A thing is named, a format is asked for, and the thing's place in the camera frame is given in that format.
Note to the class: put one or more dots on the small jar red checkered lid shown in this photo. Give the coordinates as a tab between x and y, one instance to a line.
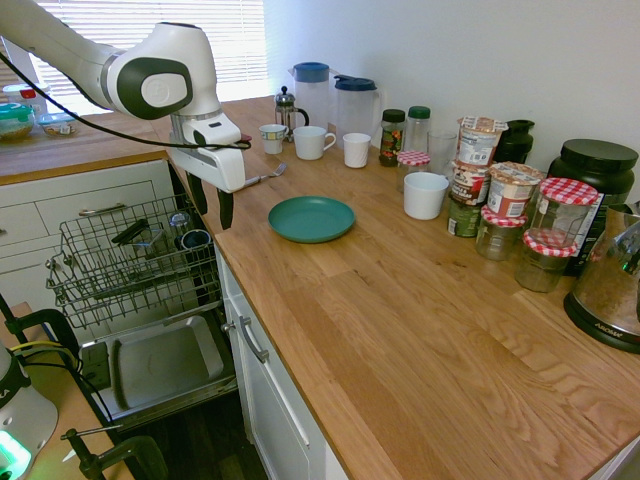
413	160

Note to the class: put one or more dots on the green plastic plate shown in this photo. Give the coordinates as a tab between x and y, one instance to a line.
311	219

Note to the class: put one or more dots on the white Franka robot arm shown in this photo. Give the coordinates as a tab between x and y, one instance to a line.
165	60

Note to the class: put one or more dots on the clear drinking glass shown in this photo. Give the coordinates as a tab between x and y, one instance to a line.
442	152

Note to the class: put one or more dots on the clear glass in rack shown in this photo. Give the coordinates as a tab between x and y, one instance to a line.
179	220

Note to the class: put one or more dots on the white cabinet door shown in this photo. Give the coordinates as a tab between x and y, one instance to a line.
275	410

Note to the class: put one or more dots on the open dishwasher door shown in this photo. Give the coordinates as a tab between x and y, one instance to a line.
165	360

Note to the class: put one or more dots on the large white cup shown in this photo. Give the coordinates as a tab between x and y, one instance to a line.
425	197

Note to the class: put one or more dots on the plastic container red clip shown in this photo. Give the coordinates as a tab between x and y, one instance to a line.
22	95

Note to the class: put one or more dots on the black protein powder tub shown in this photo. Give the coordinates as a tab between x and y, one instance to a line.
597	170

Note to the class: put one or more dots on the food container teal lid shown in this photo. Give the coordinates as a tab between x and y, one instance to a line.
15	125

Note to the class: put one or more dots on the black shaker bottle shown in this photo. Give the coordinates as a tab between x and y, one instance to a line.
517	142

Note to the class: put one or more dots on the dark spice jar green lid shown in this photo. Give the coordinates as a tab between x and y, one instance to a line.
392	140

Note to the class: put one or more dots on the white drawer front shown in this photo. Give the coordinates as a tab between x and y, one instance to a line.
75	200

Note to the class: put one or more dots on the large jar red checkered lid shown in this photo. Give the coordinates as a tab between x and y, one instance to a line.
565	210

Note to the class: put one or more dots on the wide pitcher dark blue lid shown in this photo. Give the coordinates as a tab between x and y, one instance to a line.
356	112

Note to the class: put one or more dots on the dark blue cup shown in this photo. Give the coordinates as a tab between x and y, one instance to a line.
196	240

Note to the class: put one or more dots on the glass jar red checkered lid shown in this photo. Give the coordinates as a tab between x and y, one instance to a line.
544	267
500	237

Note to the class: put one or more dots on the green tin can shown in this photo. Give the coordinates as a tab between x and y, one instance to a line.
462	220

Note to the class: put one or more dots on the glass french press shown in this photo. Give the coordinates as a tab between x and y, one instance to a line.
286	107

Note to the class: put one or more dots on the tall pitcher blue lid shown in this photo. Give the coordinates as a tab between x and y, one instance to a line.
311	95

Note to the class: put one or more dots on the stainless steel electric kettle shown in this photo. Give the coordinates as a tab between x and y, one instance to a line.
607	285

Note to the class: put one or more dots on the patterned white cup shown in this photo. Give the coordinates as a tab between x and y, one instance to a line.
273	140

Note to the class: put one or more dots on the ribbed white cup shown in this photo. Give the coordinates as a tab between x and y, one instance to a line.
356	151

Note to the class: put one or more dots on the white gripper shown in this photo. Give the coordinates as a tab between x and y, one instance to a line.
220	167

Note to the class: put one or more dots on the clear jar green lid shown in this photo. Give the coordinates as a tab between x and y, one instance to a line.
418	130

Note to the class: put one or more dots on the black utensil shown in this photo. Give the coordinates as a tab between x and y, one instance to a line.
129	231

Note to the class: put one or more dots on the black metal clamp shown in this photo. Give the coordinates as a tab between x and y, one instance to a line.
50	320
135	452

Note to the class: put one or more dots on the small container blue lid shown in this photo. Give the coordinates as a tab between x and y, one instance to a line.
59	125

